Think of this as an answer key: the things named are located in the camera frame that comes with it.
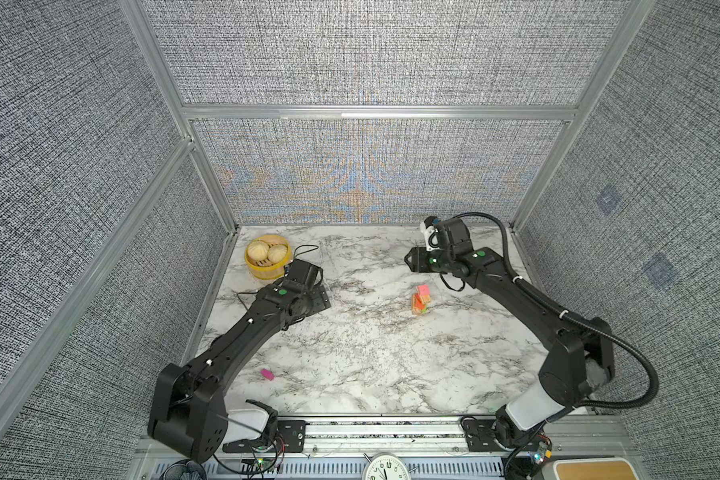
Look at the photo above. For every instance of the magenta small block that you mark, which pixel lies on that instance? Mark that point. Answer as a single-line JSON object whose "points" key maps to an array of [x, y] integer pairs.
{"points": [[267, 375]]}

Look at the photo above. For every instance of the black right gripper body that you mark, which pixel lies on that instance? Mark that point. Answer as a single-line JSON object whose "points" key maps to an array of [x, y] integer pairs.
{"points": [[436, 261]]}

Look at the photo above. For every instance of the black fan grille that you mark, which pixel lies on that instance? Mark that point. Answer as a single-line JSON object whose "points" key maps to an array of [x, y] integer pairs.
{"points": [[184, 470]]}

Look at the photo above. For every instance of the right steamed bun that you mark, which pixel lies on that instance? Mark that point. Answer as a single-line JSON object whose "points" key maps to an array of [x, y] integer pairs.
{"points": [[277, 253]]}

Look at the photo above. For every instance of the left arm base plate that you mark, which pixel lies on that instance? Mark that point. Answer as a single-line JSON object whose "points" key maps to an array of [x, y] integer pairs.
{"points": [[290, 436]]}

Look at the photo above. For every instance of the steamed bun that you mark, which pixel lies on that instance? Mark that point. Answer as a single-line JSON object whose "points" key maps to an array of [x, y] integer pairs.
{"points": [[258, 251], [277, 253]]}

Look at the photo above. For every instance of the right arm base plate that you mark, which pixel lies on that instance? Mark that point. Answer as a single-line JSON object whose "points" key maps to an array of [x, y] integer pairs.
{"points": [[491, 435]]}

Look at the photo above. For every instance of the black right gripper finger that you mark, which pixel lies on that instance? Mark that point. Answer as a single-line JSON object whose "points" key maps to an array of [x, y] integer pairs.
{"points": [[409, 252], [410, 262]]}

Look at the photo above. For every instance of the yellow rimmed bamboo steamer basket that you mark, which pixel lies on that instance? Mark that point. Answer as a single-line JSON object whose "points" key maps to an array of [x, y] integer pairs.
{"points": [[267, 270]]}

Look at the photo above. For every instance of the left steamed bun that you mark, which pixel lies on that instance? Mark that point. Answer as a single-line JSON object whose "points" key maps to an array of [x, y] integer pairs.
{"points": [[258, 251]]}

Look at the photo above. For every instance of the wood topped white box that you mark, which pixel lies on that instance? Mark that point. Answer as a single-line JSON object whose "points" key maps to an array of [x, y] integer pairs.
{"points": [[614, 468]]}

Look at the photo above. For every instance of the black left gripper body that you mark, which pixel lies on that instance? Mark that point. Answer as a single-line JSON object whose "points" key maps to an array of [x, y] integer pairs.
{"points": [[317, 299]]}

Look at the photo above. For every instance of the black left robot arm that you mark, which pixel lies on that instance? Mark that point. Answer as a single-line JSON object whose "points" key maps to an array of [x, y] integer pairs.
{"points": [[188, 412]]}

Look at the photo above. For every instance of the white analog clock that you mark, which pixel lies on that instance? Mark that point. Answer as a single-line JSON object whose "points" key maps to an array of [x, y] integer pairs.
{"points": [[386, 466]]}

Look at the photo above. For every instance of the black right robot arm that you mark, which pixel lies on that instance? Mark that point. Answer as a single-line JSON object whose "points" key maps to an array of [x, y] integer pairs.
{"points": [[579, 360]]}

